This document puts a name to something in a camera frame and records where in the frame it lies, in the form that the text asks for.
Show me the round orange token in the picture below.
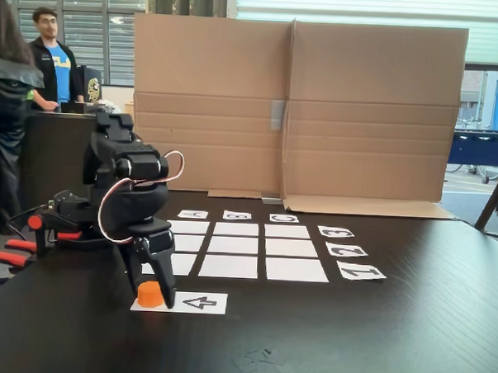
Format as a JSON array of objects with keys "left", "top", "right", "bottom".
[{"left": 136, "top": 279, "right": 164, "bottom": 309}]

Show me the white nine-square grid sheet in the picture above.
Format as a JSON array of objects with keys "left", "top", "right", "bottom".
[{"left": 140, "top": 217, "right": 333, "bottom": 284}]

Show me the paper sheet letter A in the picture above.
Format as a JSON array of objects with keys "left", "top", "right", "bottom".
[{"left": 177, "top": 208, "right": 210, "bottom": 220}]

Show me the paper sheet with arrow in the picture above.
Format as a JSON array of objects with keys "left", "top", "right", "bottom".
[{"left": 130, "top": 288, "right": 229, "bottom": 317}]

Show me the black counter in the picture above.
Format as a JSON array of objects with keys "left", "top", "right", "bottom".
[{"left": 21, "top": 100, "right": 113, "bottom": 215}]

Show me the red black table clamp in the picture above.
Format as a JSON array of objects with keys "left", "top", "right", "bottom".
[{"left": 0, "top": 211, "right": 83, "bottom": 290}]

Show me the paper sheet letter C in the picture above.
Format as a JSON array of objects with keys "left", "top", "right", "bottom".
[{"left": 269, "top": 212, "right": 301, "bottom": 224}]

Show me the black box with logo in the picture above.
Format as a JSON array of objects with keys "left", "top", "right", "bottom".
[{"left": 76, "top": 65, "right": 104, "bottom": 105}]

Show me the grey tape on cardboard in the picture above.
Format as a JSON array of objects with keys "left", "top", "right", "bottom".
[{"left": 261, "top": 99, "right": 287, "bottom": 205}]

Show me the standing person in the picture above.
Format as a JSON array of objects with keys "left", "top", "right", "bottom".
[{"left": 26, "top": 6, "right": 91, "bottom": 115}]

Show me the person with black jacket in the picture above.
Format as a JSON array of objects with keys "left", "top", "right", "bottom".
[{"left": 0, "top": 0, "right": 50, "bottom": 239}]

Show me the paper sheet number 3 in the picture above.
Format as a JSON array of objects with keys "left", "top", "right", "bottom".
[{"left": 316, "top": 225, "right": 355, "bottom": 240}]

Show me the paper sheet number 2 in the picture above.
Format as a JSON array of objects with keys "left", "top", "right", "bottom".
[{"left": 325, "top": 241, "right": 370, "bottom": 258}]

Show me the paper sheet number 1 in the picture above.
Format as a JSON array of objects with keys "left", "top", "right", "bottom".
[{"left": 335, "top": 260, "right": 388, "bottom": 281}]

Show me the brown cardboard screen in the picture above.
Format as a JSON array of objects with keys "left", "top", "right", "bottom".
[{"left": 126, "top": 12, "right": 470, "bottom": 221}]

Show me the black slanted stand leg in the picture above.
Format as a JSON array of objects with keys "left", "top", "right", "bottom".
[{"left": 472, "top": 144, "right": 498, "bottom": 232}]

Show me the red white servo cable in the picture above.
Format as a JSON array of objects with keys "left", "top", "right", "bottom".
[{"left": 96, "top": 147, "right": 186, "bottom": 248}]

